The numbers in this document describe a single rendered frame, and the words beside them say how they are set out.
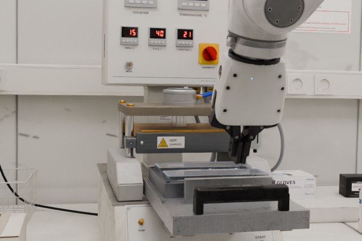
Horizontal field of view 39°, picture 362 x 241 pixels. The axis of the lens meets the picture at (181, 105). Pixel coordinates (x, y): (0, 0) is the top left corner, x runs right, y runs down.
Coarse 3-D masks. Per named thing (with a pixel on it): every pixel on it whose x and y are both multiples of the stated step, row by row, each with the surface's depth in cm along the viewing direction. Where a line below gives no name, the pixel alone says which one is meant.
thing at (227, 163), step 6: (174, 162) 102; (180, 162) 102; (186, 162) 102; (192, 162) 102; (198, 162) 102; (204, 162) 102; (210, 162) 103; (216, 162) 103; (222, 162) 103; (228, 162) 103
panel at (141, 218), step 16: (128, 208) 99; (144, 208) 100; (128, 224) 98; (144, 224) 99; (160, 224) 99; (128, 240) 97; (144, 240) 97; (160, 240) 98; (176, 240) 99; (192, 240) 99; (208, 240) 100; (224, 240) 101; (240, 240) 101; (256, 240) 102; (272, 240) 103
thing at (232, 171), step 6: (168, 174) 89; (174, 174) 89; (180, 174) 89; (186, 174) 89; (192, 174) 90; (198, 174) 90; (204, 174) 90; (210, 174) 90; (216, 174) 90; (222, 174) 90; (228, 174) 90; (234, 174) 90
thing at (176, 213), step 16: (240, 176) 85; (256, 176) 86; (144, 192) 101; (192, 192) 83; (160, 208) 85; (176, 208) 79; (192, 208) 80; (208, 208) 80; (224, 208) 80; (240, 208) 80; (256, 208) 80; (272, 208) 80; (304, 208) 81; (176, 224) 75; (192, 224) 76; (208, 224) 76; (224, 224) 77; (240, 224) 77; (256, 224) 78; (272, 224) 79; (288, 224) 79; (304, 224) 80
